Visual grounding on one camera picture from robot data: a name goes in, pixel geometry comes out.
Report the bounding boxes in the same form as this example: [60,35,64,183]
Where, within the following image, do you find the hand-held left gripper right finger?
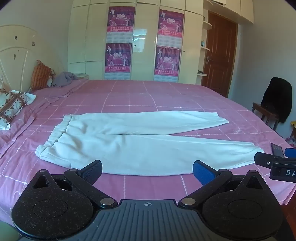
[179,160,267,208]

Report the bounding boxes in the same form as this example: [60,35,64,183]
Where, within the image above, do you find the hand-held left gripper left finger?
[32,159,118,208]

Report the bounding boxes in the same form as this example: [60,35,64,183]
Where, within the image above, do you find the white pants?
[35,110,265,177]

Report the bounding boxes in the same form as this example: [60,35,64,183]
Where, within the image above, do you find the black phone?
[270,143,285,158]

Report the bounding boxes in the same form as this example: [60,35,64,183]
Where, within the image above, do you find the brown wooden chair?
[252,102,280,131]

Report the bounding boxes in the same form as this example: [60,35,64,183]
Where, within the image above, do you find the black jacket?
[260,77,292,124]

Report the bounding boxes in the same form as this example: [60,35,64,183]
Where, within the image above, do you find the pink checked bed sheet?
[0,80,296,232]

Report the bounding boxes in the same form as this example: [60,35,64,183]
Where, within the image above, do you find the grey purple cloth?
[51,72,79,88]

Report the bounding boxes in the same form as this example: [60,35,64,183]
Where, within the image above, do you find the white brown patterned pillow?
[0,90,37,131]

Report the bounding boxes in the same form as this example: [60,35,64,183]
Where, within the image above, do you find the orange striped pillow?
[31,60,55,91]

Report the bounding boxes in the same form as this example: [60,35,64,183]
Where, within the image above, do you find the brown wooden door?
[201,11,238,98]

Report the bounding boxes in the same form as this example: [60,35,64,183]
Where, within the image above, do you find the cream corner shelf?
[196,16,213,85]

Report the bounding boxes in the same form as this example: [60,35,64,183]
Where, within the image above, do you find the cream glossy wardrobe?
[67,0,208,85]

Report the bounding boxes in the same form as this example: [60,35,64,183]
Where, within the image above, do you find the cream bed headboard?
[0,25,68,93]

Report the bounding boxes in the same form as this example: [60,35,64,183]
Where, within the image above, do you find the cream overhead cabinet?
[203,0,255,24]

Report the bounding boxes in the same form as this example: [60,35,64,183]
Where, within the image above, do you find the purple wall poster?
[104,43,132,80]
[154,46,181,83]
[106,6,136,44]
[157,9,184,48]

